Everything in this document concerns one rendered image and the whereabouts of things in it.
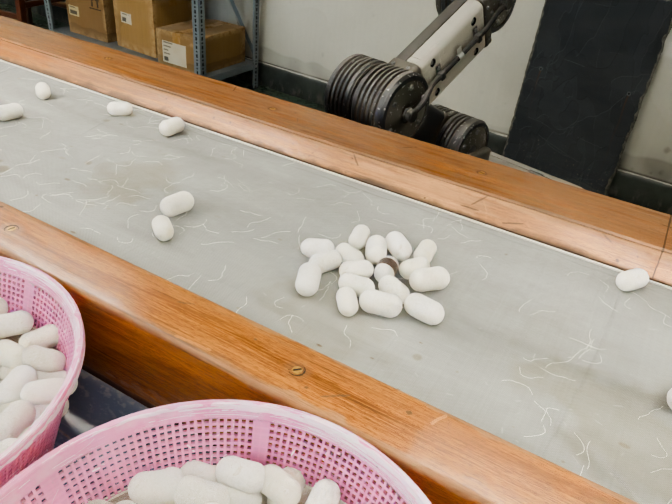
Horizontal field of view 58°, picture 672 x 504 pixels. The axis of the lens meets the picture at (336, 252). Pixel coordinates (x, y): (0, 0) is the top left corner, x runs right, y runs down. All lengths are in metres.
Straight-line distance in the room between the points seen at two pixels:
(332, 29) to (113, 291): 2.60
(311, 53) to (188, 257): 2.58
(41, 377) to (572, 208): 0.54
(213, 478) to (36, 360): 0.17
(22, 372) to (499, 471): 0.33
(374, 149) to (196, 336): 0.39
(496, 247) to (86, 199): 0.43
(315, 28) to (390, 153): 2.35
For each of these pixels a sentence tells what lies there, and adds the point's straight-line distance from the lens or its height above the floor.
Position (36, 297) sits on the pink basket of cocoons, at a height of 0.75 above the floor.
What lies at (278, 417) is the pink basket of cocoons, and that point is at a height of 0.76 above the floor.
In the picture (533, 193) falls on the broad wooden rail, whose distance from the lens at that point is 0.73.
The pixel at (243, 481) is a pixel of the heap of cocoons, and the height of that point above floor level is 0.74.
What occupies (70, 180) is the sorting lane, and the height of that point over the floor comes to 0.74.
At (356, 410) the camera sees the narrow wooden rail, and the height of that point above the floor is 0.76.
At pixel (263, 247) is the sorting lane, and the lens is 0.60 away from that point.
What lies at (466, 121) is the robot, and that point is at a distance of 1.23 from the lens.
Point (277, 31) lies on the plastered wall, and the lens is 3.22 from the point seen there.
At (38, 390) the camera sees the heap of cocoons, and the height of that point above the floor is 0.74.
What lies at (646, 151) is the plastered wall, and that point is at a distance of 2.63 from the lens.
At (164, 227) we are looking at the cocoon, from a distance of 0.60.
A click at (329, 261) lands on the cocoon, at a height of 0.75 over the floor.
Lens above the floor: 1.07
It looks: 33 degrees down
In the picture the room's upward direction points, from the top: 6 degrees clockwise
